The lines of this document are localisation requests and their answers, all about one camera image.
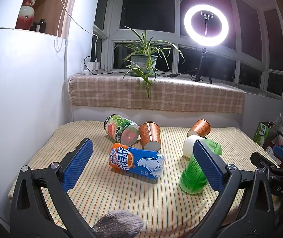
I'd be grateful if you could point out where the white power adapter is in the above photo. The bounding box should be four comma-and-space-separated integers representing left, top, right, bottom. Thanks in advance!
86, 59, 100, 71

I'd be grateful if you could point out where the white cable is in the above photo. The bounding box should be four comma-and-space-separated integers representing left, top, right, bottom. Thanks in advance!
54, 0, 99, 63

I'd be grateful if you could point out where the potted spider plant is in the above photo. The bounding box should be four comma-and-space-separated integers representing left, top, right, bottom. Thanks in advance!
113, 26, 185, 99

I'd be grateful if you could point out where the striped tablecloth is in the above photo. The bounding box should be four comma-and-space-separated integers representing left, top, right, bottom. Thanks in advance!
8, 120, 281, 233

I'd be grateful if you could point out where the red white vase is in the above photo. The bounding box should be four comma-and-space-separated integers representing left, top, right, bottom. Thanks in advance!
16, 0, 42, 30

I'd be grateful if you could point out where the pink green label drink bottle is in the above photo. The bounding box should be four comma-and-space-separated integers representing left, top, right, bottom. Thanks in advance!
104, 113, 140, 146

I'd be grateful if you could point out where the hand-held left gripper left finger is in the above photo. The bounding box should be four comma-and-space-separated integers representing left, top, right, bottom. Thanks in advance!
10, 138, 100, 238

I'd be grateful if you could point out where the ring light on tripod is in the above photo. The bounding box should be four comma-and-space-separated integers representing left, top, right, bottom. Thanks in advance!
184, 4, 229, 84

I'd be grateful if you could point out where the blue orange drink bottle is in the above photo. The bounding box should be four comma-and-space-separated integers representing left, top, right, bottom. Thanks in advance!
109, 143, 165, 181

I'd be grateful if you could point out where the green paper bag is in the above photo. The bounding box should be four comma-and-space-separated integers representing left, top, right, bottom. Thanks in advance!
253, 121, 276, 147

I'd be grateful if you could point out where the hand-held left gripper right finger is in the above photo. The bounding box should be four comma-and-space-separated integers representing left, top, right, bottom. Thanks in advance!
193, 139, 276, 238

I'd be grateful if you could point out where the white cup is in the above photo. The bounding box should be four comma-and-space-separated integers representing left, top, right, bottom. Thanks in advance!
182, 134, 206, 158

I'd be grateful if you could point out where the green plastic bottle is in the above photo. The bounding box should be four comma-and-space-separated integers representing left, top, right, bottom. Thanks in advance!
179, 139, 222, 194

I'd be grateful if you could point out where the thin black cable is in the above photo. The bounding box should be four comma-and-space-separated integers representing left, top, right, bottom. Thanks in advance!
83, 57, 134, 75

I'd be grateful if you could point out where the brown patterned paper cup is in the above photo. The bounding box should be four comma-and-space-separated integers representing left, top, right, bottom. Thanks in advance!
187, 119, 211, 138
139, 121, 162, 151

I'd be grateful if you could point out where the white window frame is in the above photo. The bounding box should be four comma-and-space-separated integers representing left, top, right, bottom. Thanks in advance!
92, 0, 283, 100

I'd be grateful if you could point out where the black cable with switch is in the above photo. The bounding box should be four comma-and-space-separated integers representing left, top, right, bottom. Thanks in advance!
156, 71, 201, 78

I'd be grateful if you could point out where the person's left hand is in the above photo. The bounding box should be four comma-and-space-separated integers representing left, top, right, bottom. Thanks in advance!
92, 210, 145, 238

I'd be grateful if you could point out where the checked beige cloth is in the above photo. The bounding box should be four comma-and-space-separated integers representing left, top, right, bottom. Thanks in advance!
68, 74, 245, 114

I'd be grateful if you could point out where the white beaded cord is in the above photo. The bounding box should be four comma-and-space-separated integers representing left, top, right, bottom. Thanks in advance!
54, 0, 73, 53

